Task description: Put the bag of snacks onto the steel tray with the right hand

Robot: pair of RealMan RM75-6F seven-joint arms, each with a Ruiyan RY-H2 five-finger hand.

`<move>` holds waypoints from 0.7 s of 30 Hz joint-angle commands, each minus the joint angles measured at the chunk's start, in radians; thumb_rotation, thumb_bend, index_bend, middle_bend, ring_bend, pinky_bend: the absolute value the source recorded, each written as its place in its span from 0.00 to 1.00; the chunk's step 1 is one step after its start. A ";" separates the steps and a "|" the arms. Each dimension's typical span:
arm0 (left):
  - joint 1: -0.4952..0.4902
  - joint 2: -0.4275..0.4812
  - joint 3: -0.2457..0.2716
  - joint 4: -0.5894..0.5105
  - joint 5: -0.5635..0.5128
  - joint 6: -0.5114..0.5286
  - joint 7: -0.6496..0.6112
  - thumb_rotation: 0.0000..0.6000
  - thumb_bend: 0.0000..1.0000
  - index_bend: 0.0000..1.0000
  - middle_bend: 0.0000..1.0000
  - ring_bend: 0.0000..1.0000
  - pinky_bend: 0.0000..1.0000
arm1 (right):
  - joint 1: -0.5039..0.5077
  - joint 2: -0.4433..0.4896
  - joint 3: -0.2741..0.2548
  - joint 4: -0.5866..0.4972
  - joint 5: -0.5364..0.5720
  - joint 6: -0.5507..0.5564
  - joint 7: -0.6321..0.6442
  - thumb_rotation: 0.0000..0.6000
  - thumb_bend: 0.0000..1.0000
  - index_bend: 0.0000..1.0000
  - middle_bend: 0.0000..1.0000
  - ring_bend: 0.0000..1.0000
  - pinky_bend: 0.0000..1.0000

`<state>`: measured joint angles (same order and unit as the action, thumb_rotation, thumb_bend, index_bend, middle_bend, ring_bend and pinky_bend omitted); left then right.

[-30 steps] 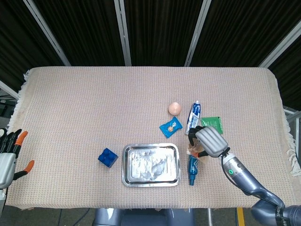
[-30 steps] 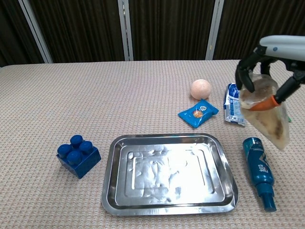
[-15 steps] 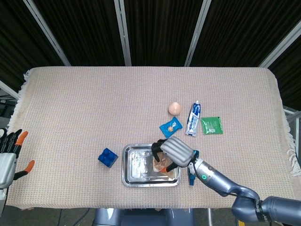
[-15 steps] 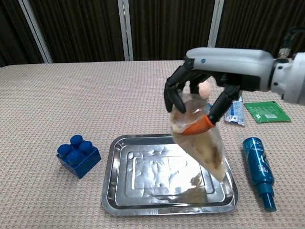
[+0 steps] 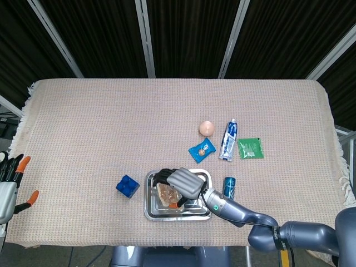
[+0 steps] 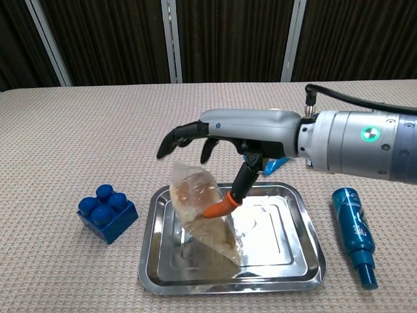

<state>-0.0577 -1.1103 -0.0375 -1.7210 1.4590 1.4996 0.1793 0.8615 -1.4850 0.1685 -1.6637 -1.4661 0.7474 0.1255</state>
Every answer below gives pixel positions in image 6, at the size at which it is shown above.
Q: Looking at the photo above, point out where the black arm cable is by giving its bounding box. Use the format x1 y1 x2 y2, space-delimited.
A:
304 83 417 117

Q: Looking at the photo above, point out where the clear bag of snacks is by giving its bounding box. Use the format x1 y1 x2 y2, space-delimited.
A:
169 160 245 269

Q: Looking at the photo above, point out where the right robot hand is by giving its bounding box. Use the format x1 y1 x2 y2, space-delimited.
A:
156 109 302 219

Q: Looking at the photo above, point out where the blue toy building block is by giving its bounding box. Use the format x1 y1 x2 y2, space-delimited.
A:
77 184 139 245

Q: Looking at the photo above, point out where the stainless steel tray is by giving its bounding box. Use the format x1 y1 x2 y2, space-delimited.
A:
137 181 328 296

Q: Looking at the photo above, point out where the blue spray bottle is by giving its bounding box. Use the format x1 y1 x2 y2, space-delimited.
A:
331 186 379 290

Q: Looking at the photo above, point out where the blue snack packet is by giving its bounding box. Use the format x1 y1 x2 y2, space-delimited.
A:
262 155 291 176

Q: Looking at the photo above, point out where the grey partition post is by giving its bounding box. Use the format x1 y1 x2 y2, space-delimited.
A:
25 0 73 87
160 0 184 84
280 0 308 83

